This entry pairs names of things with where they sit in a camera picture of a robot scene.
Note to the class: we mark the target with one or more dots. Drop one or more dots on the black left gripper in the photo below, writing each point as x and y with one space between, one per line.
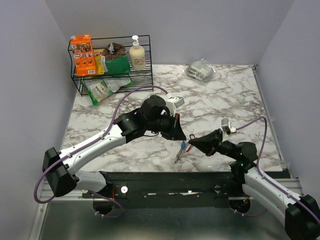
175 132

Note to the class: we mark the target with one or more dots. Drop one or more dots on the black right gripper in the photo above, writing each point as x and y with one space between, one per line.
209 143

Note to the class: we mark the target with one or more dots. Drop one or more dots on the blue tagged key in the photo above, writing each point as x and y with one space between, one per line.
183 145

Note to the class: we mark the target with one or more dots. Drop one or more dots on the red handled key organizer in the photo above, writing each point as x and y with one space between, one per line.
182 152

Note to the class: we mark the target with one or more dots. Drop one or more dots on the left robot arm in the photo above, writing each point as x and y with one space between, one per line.
63 169

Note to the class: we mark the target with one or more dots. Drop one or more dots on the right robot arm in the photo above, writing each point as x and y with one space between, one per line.
300 215

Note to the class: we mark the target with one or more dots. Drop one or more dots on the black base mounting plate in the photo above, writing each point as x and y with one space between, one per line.
172 189

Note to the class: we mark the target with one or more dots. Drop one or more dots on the clear plastic wrapped package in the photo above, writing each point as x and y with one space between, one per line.
200 70

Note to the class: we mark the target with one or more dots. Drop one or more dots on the cream pump soap bottle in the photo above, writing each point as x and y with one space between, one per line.
137 55

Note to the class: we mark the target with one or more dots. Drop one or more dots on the green white snack bag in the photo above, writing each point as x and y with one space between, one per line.
100 89

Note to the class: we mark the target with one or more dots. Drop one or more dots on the green brown bag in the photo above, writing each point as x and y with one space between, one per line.
114 60

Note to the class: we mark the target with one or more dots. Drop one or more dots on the yellow snack bag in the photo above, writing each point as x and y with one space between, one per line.
98 61

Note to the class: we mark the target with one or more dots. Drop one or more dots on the orange product box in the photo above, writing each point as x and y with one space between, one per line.
83 55

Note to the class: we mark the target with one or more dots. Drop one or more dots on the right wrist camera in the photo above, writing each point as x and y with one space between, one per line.
227 127

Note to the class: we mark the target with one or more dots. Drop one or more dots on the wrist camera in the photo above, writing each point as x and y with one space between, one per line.
227 127
173 103

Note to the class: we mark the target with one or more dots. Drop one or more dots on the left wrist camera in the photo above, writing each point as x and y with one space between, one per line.
173 103

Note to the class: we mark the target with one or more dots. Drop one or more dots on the black wire shelf rack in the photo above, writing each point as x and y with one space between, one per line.
139 78

